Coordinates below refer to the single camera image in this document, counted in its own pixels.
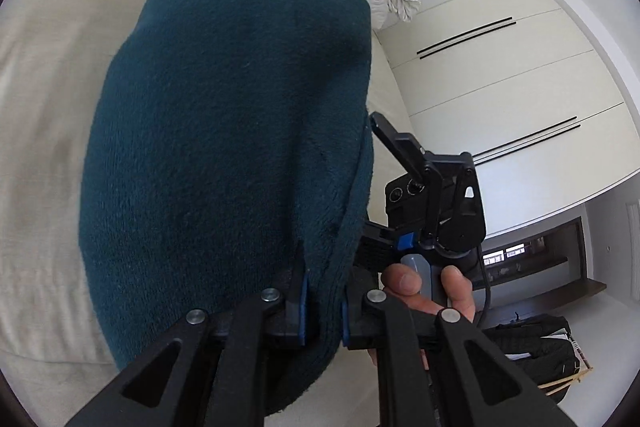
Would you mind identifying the beige bed sheet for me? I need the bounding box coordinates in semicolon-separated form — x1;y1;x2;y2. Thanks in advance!
1;0;411;426

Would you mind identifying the white wardrobe with black handles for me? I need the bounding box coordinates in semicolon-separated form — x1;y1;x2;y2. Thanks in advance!
378;0;639;236

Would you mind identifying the black cable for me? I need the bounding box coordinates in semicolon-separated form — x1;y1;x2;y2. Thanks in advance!
474;243;494;327

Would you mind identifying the black bag on floor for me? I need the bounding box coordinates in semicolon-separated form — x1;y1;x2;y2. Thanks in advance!
483;314;588;403

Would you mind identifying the person's right hand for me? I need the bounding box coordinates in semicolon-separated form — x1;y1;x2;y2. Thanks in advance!
366;263;475;371

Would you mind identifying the dark teal knit sweater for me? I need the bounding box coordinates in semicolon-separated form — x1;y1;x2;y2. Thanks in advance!
79;0;373;414

